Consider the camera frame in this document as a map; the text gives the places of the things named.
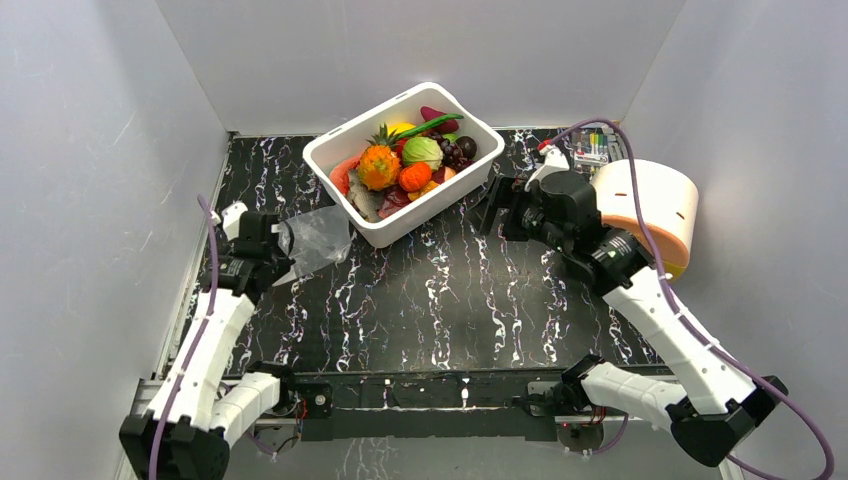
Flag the clear zip top bag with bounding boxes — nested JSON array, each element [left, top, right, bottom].
[[272, 205, 352, 286]]

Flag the orange toy pineapple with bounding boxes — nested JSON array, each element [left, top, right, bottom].
[[356, 123, 401, 191]]

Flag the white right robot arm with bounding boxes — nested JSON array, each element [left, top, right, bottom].
[[473, 171, 787, 467]]

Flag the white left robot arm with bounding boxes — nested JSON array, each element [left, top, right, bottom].
[[119, 202, 299, 479]]

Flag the white plastic food bin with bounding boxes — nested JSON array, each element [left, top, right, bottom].
[[303, 82, 505, 248]]

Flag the dark toy plum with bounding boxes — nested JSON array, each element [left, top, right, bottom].
[[455, 136, 478, 160]]

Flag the dark toy grapes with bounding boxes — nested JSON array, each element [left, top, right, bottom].
[[439, 139, 473, 172]]

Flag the orange toy tangerine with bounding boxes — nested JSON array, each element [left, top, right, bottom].
[[398, 162, 433, 193]]

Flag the green toy cabbage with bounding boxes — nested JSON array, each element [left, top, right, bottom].
[[402, 137, 443, 171]]

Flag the green toy chili pepper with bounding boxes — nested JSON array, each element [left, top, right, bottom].
[[395, 114, 464, 140]]

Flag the box of markers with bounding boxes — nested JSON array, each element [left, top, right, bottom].
[[569, 127, 625, 167]]

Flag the dark red toy meat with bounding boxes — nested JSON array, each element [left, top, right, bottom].
[[377, 185, 412, 219]]

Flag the purple toy sweet potato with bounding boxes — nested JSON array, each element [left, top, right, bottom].
[[420, 106, 463, 134]]

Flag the red toy slice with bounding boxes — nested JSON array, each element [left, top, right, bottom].
[[329, 156, 360, 197]]

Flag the yellow toy lemon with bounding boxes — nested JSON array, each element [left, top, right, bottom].
[[387, 122, 416, 138]]

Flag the grey toy fish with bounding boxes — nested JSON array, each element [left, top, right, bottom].
[[346, 170, 384, 223]]

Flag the white cylindrical drum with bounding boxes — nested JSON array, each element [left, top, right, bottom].
[[590, 159, 699, 281]]

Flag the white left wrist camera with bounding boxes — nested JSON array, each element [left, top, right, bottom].
[[212, 201, 248, 241]]

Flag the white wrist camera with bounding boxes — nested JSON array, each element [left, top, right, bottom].
[[524, 140, 571, 192], [212, 201, 248, 241]]

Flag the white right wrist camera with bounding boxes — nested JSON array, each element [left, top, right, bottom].
[[524, 140, 571, 192]]

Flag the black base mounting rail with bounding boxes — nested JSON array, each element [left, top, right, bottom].
[[129, 362, 727, 444]]

